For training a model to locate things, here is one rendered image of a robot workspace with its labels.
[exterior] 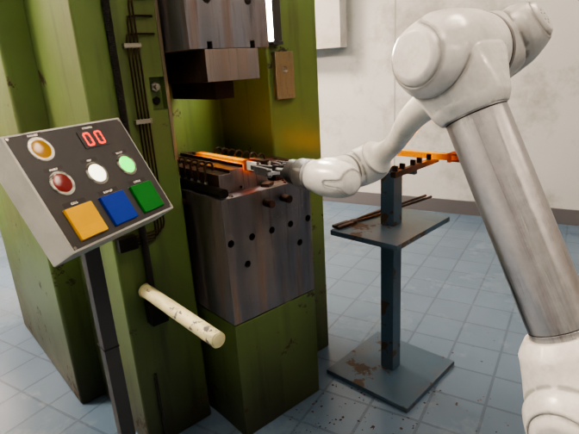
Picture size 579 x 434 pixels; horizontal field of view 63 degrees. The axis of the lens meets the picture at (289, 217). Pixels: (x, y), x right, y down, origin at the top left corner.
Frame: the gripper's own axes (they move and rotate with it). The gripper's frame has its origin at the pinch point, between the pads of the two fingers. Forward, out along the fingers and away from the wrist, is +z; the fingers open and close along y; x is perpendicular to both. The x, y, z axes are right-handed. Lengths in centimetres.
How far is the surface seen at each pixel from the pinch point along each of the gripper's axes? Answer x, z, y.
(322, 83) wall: 14, 201, 233
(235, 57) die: 34.0, 5.2, -1.5
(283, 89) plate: 22.3, 17.2, 27.8
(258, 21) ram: 44.7, 5.2, 8.8
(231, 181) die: -4.6, 5.1, -7.7
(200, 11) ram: 47.0, 5.2, -12.5
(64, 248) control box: -3, -22, -68
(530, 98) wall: -4, 34, 287
